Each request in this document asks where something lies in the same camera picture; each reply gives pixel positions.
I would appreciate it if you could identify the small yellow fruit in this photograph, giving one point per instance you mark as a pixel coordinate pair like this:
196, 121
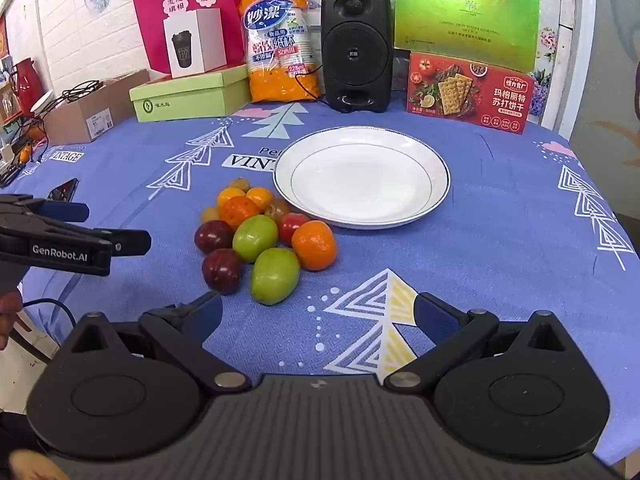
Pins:
210, 214

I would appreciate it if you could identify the orange pack of paper cups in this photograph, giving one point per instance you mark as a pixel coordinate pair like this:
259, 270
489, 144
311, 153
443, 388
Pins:
280, 45

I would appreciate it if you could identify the large orange tangerine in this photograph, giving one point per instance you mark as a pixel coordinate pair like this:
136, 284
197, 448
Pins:
314, 245

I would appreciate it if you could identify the white box with cup picture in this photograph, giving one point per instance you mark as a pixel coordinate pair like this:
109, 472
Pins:
192, 45

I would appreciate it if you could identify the black smartphone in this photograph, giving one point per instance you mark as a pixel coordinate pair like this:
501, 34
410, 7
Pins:
64, 190

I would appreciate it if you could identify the small tan round fruit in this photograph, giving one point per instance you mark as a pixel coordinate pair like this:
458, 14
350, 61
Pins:
239, 184

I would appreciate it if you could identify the magenta paper bag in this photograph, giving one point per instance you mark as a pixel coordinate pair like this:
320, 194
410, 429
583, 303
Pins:
150, 35

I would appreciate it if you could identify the small orange tangerine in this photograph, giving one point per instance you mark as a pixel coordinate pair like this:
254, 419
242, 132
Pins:
261, 197

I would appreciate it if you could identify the red cracker box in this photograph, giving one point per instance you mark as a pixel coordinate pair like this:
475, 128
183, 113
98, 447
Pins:
470, 95

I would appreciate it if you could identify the white round plate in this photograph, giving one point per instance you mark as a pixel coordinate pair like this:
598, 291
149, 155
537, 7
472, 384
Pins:
360, 180

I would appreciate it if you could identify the light green shoebox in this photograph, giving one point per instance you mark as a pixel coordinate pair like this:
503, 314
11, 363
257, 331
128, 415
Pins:
190, 100

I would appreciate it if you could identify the dark red plum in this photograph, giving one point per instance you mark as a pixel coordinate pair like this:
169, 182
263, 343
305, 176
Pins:
221, 270
214, 236

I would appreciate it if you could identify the red-orange tangerine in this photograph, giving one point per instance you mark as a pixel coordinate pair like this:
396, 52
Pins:
240, 212

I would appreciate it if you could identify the green oval fruit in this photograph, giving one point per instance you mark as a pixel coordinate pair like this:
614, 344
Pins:
274, 276
255, 237

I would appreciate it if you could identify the cardboard box with white label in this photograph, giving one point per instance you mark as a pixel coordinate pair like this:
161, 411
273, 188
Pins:
95, 115

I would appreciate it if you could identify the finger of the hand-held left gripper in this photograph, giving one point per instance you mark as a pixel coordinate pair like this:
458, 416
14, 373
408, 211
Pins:
132, 242
65, 210

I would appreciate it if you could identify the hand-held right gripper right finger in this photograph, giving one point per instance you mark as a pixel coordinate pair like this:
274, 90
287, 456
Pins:
432, 317

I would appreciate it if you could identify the green gift box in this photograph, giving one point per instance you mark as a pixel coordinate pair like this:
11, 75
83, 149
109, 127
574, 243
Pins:
465, 10

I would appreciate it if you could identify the yellow-orange citrus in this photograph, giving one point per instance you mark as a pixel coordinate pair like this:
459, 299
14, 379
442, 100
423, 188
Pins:
229, 196

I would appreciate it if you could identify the brownish red fruit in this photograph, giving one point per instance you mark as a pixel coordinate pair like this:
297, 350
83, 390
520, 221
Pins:
276, 208

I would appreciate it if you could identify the small red apple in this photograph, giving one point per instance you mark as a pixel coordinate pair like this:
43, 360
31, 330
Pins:
293, 225

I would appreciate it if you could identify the person's left hand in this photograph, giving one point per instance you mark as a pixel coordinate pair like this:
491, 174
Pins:
7, 317

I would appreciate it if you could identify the black speaker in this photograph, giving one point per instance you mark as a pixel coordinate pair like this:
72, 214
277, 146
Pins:
356, 50

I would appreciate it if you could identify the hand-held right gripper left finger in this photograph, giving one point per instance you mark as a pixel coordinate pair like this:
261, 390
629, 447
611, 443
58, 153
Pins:
207, 317

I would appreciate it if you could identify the red jug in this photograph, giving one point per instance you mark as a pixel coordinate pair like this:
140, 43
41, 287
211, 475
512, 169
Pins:
23, 82

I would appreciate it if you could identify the blue printed tablecloth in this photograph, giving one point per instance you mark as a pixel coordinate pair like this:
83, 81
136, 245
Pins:
500, 210

